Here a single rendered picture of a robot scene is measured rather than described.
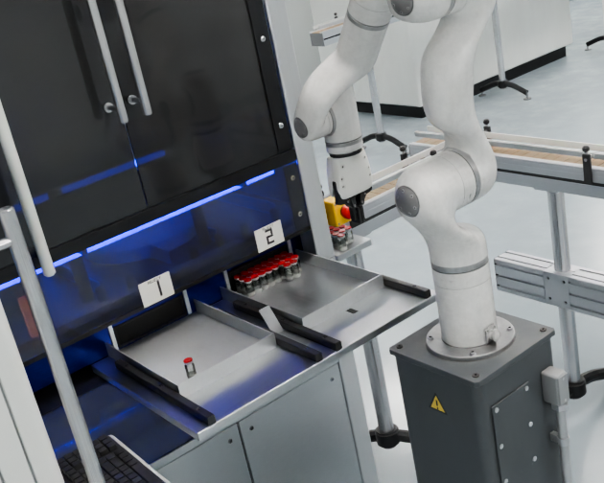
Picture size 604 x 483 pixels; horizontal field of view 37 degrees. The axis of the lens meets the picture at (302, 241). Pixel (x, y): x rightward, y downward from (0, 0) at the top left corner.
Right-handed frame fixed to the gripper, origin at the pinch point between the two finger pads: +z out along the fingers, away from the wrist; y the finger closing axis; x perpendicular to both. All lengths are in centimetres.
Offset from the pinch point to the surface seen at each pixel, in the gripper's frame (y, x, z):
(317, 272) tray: -2.9, -24.3, 22.1
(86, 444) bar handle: 85, 26, 3
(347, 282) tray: -2.9, -12.4, 22.1
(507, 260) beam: -86, -33, 55
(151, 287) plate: 42, -28, 7
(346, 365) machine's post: -9, -28, 55
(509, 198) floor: -239, -162, 111
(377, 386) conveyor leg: -30, -43, 79
